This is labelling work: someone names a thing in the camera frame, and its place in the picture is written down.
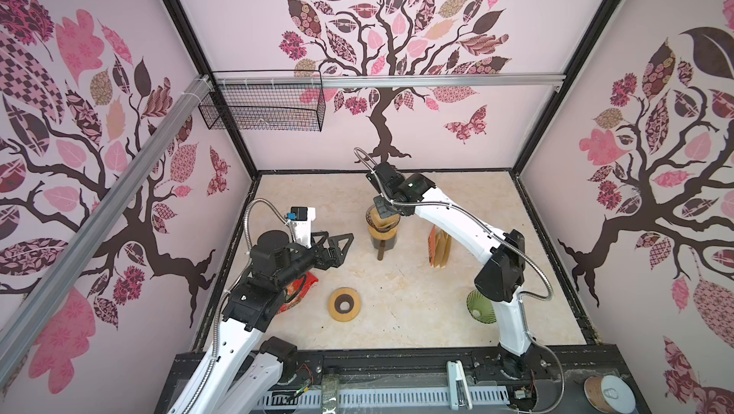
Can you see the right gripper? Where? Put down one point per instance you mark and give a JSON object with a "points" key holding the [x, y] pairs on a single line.
{"points": [[381, 211]]}

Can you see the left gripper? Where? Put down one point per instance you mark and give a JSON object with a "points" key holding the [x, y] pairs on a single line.
{"points": [[335, 258]]}

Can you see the brown paper coffee filter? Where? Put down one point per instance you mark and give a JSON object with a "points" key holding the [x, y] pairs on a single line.
{"points": [[383, 220]]}

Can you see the wooden ring dripper holder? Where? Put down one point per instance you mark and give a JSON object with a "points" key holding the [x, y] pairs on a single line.
{"points": [[383, 233]]}

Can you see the orange coffee filter pack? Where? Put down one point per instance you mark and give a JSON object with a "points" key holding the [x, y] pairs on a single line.
{"points": [[439, 247]]}

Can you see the green ribbed glass dripper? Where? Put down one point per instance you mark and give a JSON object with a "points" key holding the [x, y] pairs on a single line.
{"points": [[480, 308]]}

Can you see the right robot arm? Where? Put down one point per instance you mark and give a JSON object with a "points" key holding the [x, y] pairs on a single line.
{"points": [[514, 340]]}

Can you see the red snack bag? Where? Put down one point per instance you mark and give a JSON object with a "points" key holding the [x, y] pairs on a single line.
{"points": [[297, 290]]}

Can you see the white stapler tool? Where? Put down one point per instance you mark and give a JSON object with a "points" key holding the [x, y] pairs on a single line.
{"points": [[458, 391]]}

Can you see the brown tape roll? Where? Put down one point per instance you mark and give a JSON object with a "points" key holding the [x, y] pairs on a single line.
{"points": [[609, 394]]}

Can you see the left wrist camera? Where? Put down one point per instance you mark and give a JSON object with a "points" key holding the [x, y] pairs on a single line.
{"points": [[300, 221]]}

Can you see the black wire basket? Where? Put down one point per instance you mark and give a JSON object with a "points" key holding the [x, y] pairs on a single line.
{"points": [[270, 100]]}

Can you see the aluminium rail back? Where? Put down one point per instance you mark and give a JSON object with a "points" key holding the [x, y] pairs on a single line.
{"points": [[479, 80]]}

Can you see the aluminium rail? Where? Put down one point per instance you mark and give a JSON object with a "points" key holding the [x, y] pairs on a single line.
{"points": [[479, 80], [24, 326]]}

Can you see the white slotted cable duct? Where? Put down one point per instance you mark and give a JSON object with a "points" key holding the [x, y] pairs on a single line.
{"points": [[373, 398]]}

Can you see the aluminium rail left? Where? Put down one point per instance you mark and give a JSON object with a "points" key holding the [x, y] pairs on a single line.
{"points": [[24, 326]]}

